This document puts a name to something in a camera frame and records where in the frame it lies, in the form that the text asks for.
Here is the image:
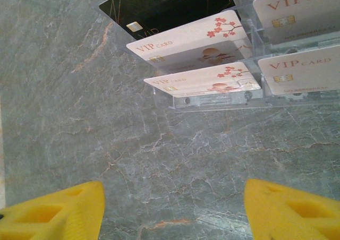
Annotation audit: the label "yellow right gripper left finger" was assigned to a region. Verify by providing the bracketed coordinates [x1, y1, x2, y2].
[0, 181, 106, 240]

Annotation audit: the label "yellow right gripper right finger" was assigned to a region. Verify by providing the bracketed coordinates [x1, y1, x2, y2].
[243, 178, 340, 240]

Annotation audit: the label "white VIP card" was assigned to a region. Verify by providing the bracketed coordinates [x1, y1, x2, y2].
[252, 0, 340, 45]
[126, 10, 253, 68]
[257, 45, 340, 96]
[143, 62, 262, 99]

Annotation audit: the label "clear acrylic card stand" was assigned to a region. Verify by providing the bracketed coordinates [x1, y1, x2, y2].
[98, 0, 340, 113]

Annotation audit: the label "black VIP card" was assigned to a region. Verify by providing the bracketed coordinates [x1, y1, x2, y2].
[98, 0, 237, 40]

